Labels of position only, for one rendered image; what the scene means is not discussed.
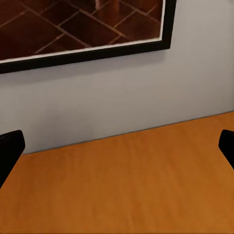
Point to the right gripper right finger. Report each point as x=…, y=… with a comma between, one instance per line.
x=226, y=145

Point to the cabinet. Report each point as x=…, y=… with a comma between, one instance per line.
x=172, y=179

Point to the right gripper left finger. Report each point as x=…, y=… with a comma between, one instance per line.
x=11, y=147

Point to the picture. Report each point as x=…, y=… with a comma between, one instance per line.
x=44, y=33

